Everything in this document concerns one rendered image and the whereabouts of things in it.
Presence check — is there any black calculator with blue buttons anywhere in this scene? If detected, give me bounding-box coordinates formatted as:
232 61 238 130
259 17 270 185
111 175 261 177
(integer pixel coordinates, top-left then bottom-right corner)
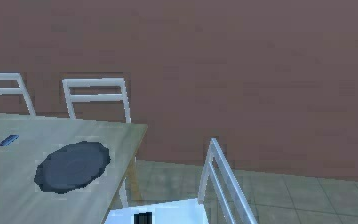
0 134 20 147

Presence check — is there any white slatted chair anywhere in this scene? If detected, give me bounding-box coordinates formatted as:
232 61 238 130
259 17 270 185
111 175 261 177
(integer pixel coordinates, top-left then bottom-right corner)
103 137 259 224
61 77 132 209
0 72 37 117

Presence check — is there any dark grey round plate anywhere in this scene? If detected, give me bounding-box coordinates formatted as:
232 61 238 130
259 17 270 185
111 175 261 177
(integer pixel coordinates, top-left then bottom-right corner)
33 141 111 195

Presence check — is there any pale wooden table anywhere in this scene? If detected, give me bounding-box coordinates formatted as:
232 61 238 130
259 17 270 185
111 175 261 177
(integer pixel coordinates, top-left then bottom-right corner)
0 112 149 224

